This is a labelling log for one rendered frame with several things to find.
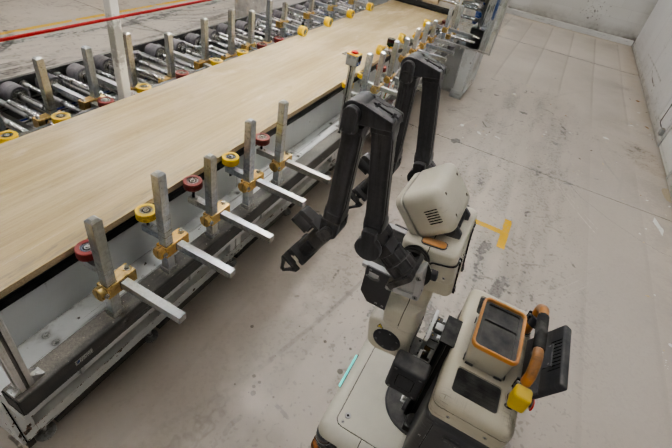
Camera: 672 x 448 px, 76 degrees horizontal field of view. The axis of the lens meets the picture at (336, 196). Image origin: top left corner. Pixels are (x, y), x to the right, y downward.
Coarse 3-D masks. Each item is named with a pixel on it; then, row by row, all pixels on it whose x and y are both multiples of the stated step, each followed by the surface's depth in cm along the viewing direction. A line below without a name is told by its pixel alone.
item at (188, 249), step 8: (144, 224) 167; (152, 224) 168; (152, 232) 166; (184, 248) 161; (192, 248) 161; (192, 256) 161; (200, 256) 159; (208, 256) 159; (208, 264) 158; (216, 264) 157; (224, 264) 158; (224, 272) 156; (232, 272) 156
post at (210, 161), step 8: (208, 160) 162; (216, 160) 165; (208, 168) 164; (216, 168) 167; (208, 176) 167; (216, 176) 169; (208, 184) 169; (216, 184) 172; (208, 192) 171; (216, 192) 174; (208, 200) 174; (216, 200) 176; (208, 208) 177; (216, 208) 179; (216, 224) 184; (208, 232) 185
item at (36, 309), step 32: (384, 64) 370; (288, 128) 256; (256, 160) 237; (224, 192) 221; (128, 224) 167; (256, 224) 275; (128, 256) 175; (224, 256) 250; (32, 288) 140; (64, 288) 152; (192, 288) 231; (32, 320) 145; (160, 320) 215; (128, 352) 206; (96, 384) 194; (0, 416) 156; (32, 416) 168; (64, 416) 183
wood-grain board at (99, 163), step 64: (256, 64) 296; (320, 64) 315; (64, 128) 199; (128, 128) 207; (192, 128) 216; (256, 128) 226; (0, 192) 159; (64, 192) 165; (128, 192) 170; (0, 256) 137; (64, 256) 143
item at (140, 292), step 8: (88, 264) 147; (96, 272) 148; (128, 280) 144; (128, 288) 142; (136, 288) 142; (144, 288) 142; (136, 296) 142; (144, 296) 140; (152, 296) 140; (152, 304) 139; (160, 304) 138; (168, 304) 139; (160, 312) 139; (168, 312) 136; (176, 312) 137; (184, 312) 137; (176, 320) 136
